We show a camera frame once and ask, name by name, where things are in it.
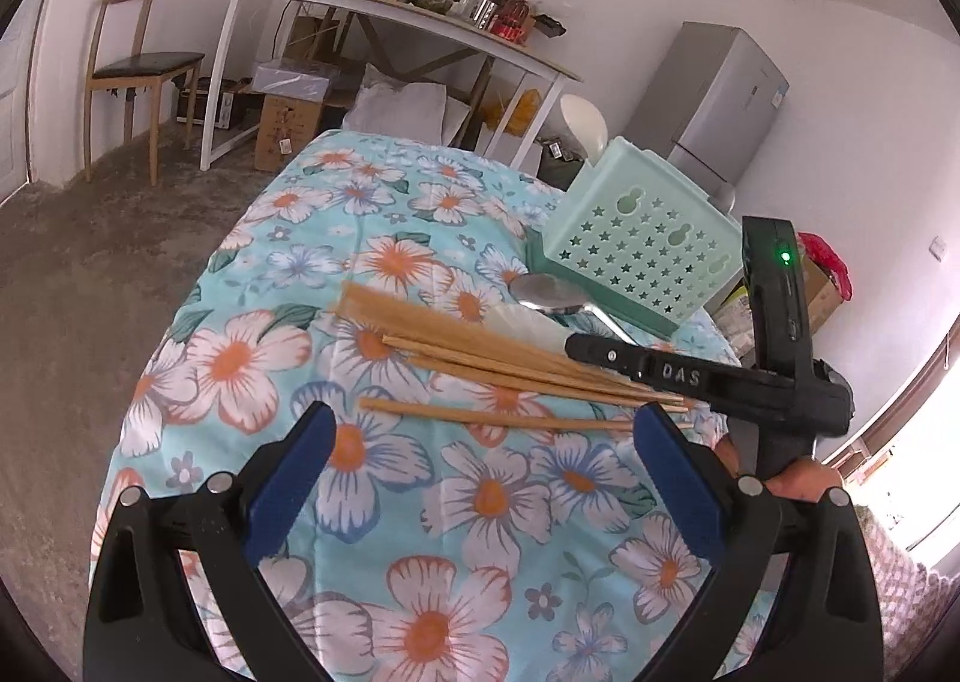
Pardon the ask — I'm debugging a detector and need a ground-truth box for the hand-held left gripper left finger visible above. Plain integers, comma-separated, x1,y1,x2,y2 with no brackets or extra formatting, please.
82,401,338,682

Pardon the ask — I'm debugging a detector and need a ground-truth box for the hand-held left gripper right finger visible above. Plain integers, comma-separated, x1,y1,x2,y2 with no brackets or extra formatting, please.
632,402,886,682

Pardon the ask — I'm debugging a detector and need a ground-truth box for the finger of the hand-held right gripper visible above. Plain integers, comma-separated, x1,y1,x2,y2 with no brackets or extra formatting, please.
564,332,751,403

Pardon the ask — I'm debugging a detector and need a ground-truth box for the mint green utensil basket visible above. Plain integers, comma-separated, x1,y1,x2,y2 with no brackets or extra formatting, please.
525,136,743,342

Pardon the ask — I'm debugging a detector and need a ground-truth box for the metal spoon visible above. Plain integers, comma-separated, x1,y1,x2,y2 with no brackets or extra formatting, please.
510,273,638,347

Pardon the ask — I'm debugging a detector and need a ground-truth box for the white soup spoon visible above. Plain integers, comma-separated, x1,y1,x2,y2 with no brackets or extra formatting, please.
484,302,575,355
559,95,608,162

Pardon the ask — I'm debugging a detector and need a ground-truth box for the bundle of wooden chopsticks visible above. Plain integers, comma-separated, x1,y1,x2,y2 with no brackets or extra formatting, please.
330,281,695,434

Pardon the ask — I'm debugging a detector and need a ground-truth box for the person's right hand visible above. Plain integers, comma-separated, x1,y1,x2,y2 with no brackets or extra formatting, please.
712,436,845,503

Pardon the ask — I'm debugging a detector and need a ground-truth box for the open cardboard box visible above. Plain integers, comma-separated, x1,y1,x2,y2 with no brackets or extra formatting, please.
712,254,845,360

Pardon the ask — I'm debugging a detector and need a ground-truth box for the red bag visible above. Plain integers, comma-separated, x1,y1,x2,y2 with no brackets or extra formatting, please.
796,232,854,302

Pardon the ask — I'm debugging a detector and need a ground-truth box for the floral tablecloth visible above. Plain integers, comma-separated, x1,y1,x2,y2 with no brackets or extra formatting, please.
90,129,781,682

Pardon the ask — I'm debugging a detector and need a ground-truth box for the grey refrigerator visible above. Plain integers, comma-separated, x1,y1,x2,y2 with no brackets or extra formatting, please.
622,20,791,188

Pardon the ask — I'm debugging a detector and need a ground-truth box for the green sack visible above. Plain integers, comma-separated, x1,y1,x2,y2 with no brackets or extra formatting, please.
536,136,584,192

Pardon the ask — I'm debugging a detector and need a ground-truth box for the yellow bag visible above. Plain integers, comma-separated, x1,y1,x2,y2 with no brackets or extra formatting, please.
484,88,541,132

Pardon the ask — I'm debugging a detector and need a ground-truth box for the printed cardboard box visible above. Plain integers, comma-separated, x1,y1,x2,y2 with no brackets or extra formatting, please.
253,93,325,173

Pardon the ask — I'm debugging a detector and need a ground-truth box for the small microwave oven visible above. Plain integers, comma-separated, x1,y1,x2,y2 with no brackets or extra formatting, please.
178,86,233,128

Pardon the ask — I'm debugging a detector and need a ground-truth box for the white sack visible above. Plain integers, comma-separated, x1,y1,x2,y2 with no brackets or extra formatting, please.
341,63,451,147

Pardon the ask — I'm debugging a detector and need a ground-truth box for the red cola bottle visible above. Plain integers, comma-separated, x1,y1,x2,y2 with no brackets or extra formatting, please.
491,0,530,44

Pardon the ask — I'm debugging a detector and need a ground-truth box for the grey wrapped box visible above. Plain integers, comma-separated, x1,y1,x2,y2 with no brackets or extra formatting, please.
253,58,342,102

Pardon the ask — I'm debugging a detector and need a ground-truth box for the brown cardboard box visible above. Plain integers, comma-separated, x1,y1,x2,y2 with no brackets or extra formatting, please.
287,14,342,64

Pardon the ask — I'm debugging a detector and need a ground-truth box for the wooden chair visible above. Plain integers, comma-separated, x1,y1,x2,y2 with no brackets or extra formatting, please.
81,0,207,187

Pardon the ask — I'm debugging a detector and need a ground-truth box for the white desk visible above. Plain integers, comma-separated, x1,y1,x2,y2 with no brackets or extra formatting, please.
199,0,584,173

